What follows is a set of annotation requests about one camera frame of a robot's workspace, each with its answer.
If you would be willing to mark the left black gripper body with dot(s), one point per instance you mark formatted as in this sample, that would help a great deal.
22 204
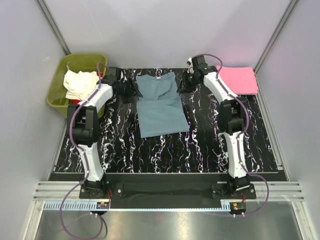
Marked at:
126 92

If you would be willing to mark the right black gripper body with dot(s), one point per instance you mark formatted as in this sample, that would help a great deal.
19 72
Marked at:
189 82

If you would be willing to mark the blue-grey t shirt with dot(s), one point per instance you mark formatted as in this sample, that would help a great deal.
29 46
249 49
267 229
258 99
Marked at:
160 110

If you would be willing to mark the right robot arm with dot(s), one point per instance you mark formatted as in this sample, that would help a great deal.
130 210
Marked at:
232 120

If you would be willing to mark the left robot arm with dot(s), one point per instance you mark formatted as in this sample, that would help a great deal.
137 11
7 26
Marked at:
84 128

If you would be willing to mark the white t shirt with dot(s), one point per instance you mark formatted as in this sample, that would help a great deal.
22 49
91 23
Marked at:
80 83

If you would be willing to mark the red t shirt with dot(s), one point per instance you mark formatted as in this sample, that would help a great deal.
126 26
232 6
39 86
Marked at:
75 101

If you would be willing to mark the folded pink t shirt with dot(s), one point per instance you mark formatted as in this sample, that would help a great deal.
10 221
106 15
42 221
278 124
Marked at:
239 80

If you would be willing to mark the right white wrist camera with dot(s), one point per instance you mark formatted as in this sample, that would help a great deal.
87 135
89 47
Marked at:
190 69

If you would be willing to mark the left aluminium frame post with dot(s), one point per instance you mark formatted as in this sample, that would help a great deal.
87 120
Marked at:
53 26

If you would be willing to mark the aluminium frame post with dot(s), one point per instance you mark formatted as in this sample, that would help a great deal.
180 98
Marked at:
53 26
276 33

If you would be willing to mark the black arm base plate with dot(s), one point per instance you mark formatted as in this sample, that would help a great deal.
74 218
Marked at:
176 188

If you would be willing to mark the right aluminium frame post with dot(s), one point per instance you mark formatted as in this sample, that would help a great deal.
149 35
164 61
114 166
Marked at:
276 33

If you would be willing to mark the slotted cable duct rail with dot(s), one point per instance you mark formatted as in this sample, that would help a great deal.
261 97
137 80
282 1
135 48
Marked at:
214 206

